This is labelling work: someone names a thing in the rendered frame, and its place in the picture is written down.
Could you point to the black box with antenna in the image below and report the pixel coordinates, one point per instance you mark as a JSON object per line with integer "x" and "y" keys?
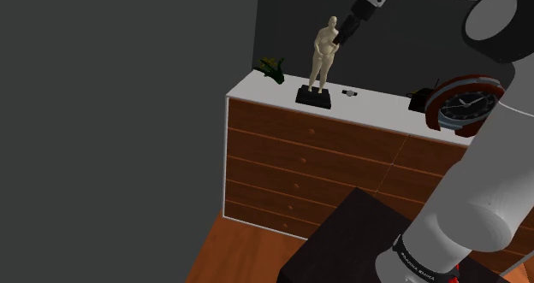
{"x": 418, "y": 100}

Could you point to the beige human figure statue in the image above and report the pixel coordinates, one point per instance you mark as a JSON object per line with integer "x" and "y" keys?
{"x": 322, "y": 53}

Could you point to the round red-rimmed clock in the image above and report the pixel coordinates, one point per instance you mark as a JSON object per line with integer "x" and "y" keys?
{"x": 463, "y": 105}

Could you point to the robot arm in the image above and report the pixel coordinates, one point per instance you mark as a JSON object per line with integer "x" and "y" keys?
{"x": 467, "y": 207}

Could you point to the small wristwatch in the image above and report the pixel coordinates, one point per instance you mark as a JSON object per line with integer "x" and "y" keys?
{"x": 349, "y": 93}

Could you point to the brown chest of drawers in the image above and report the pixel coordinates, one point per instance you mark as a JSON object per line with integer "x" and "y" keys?
{"x": 308, "y": 148}

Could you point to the green and yellow plant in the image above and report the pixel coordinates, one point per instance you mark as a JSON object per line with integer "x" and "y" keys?
{"x": 273, "y": 70}

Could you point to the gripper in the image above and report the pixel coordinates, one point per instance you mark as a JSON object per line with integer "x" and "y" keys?
{"x": 353, "y": 20}

